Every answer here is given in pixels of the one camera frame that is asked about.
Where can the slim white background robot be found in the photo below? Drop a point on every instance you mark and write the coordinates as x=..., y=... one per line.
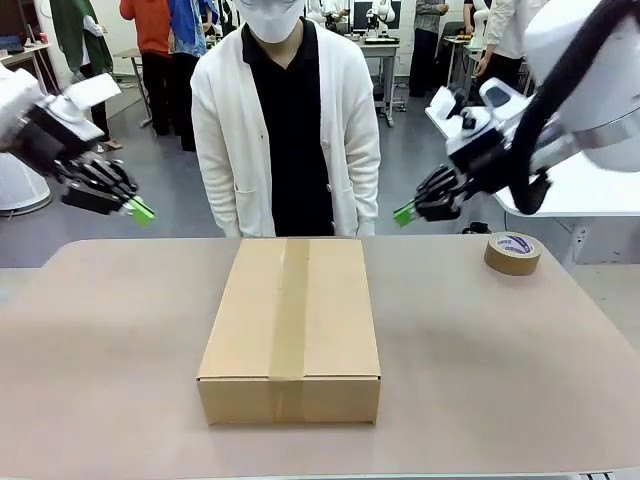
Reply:
x=479, y=20

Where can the brown tape strip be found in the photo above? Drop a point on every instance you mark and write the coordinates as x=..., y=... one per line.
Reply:
x=290, y=325

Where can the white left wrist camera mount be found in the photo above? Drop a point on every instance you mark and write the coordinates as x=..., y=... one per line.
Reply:
x=85, y=95

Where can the white dome base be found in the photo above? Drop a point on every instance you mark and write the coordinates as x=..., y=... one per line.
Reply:
x=20, y=185

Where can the person in blue shirt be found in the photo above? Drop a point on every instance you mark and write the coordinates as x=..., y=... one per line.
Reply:
x=187, y=30

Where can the white table with clutter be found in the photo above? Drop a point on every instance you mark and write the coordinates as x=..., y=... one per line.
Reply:
x=20, y=52

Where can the person's right forearm white sleeve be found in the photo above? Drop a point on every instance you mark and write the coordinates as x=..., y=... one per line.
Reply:
x=215, y=200

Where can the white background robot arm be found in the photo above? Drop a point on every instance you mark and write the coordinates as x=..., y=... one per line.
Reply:
x=385, y=10

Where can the black computer monitor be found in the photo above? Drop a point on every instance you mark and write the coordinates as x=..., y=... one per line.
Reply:
x=362, y=15

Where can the person's left forearm white sleeve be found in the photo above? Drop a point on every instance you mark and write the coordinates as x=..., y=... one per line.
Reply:
x=362, y=200

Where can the white face mask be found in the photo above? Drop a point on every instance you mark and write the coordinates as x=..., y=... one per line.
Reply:
x=272, y=22

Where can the brown cardboard box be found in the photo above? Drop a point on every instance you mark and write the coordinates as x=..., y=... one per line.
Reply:
x=250, y=325

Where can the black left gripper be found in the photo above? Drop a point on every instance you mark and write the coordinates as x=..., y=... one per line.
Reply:
x=40, y=145

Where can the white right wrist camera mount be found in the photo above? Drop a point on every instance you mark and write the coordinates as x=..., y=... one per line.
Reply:
x=455, y=110

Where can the person in plaid shirt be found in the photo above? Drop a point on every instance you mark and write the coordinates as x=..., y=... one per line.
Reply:
x=425, y=45

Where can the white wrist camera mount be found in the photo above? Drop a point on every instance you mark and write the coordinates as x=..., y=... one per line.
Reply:
x=455, y=110
x=85, y=95

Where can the grey background workbench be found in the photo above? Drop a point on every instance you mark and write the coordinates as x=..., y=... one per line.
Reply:
x=380, y=47

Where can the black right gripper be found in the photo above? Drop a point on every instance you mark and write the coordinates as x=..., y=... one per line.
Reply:
x=485, y=160

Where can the person with green scarf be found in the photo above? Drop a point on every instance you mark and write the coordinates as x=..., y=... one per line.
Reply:
x=75, y=30

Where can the person in white jacket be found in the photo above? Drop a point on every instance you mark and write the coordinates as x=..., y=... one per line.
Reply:
x=502, y=35

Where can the person in white cardigan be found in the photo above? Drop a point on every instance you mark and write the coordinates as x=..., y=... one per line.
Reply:
x=285, y=125

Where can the person in orange top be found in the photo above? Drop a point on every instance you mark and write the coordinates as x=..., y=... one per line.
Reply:
x=150, y=25

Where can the brown packing tape roll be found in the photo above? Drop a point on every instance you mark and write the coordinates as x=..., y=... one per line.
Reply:
x=510, y=257

